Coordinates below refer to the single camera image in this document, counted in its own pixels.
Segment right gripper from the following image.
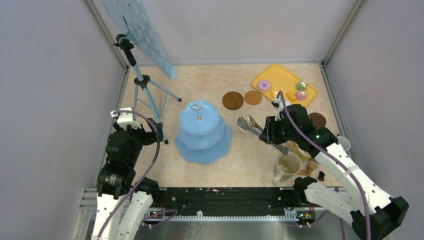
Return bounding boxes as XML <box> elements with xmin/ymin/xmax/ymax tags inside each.
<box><xmin>259</xmin><ymin>114</ymin><xmax>299</xmax><ymax>145</ymax></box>

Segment white sprinkled donut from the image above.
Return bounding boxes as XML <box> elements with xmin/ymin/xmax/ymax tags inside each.
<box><xmin>243</xmin><ymin>114</ymin><xmax>263</xmax><ymax>132</ymax></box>

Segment pink frosted donut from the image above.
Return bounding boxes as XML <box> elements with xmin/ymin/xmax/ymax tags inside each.
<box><xmin>257</xmin><ymin>80</ymin><xmax>272</xmax><ymax>92</ymax></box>

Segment metal serving tongs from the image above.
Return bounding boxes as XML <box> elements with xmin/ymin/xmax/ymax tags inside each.
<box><xmin>236</xmin><ymin>116</ymin><xmax>289</xmax><ymax>156</ymax></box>

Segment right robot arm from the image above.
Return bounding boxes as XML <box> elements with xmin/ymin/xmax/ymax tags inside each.
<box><xmin>259</xmin><ymin>98</ymin><xmax>409</xmax><ymax>240</ymax></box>

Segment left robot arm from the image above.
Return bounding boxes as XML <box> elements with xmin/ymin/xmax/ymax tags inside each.
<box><xmin>91</xmin><ymin>107</ymin><xmax>163</xmax><ymax>240</ymax></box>

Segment yellow ceramic mug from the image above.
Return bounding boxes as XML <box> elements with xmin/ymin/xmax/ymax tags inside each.
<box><xmin>285</xmin><ymin>141</ymin><xmax>312</xmax><ymax>161</ymax></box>

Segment yellow cupcake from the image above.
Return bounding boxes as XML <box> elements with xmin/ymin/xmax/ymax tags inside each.
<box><xmin>271</xmin><ymin>89</ymin><xmax>280</xmax><ymax>101</ymax></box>

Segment beige ceramic mug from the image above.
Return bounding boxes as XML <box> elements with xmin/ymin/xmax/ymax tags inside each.
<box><xmin>271</xmin><ymin>152</ymin><xmax>302</xmax><ymax>185</ymax></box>

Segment square orange biscuit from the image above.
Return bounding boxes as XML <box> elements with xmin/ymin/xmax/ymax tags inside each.
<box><xmin>286</xmin><ymin>91</ymin><xmax>298</xmax><ymax>102</ymax></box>

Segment dark brown coaster right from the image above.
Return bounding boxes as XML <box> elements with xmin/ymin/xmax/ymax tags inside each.
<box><xmin>308</xmin><ymin>112</ymin><xmax>327</xmax><ymax>128</ymax></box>

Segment light brown round coaster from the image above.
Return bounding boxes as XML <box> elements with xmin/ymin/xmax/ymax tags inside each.
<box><xmin>244</xmin><ymin>90</ymin><xmax>262</xmax><ymax>106</ymax></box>

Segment blue three-tier cake stand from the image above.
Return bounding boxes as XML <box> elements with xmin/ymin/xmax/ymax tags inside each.
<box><xmin>175</xmin><ymin>100</ymin><xmax>232</xmax><ymax>165</ymax></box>

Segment green cupcake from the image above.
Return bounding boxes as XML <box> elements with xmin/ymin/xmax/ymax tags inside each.
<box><xmin>295</xmin><ymin>81</ymin><xmax>308</xmax><ymax>91</ymax></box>

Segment yellow serving tray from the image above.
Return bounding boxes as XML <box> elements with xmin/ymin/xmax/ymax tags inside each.
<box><xmin>251</xmin><ymin>64</ymin><xmax>318</xmax><ymax>107</ymax></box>

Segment dark brown round coaster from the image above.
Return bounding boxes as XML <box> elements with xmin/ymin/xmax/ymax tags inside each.
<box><xmin>222</xmin><ymin>91</ymin><xmax>244</xmax><ymax>110</ymax></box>

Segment grey ceramic cup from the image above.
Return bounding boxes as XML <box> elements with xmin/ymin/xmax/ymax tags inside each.
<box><xmin>337</xmin><ymin>135</ymin><xmax>351</xmax><ymax>152</ymax></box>

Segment blue tripod stand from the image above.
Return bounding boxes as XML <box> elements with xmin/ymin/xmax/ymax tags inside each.
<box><xmin>113</xmin><ymin>33</ymin><xmax>182</xmax><ymax>124</ymax></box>

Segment blue perforated board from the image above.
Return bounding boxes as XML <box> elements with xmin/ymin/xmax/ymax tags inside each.
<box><xmin>101</xmin><ymin>0</ymin><xmax>177</xmax><ymax>80</ymax></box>

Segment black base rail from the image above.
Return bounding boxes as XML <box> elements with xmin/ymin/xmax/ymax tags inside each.
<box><xmin>152</xmin><ymin>187</ymin><xmax>317</xmax><ymax>217</ymax></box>

